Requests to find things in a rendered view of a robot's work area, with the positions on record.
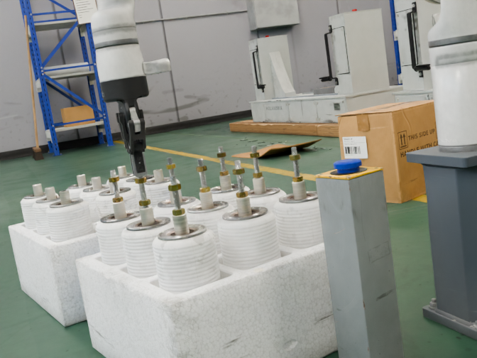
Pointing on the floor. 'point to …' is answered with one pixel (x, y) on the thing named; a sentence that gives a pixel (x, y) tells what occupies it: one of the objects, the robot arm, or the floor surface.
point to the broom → (33, 99)
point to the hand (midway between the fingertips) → (138, 164)
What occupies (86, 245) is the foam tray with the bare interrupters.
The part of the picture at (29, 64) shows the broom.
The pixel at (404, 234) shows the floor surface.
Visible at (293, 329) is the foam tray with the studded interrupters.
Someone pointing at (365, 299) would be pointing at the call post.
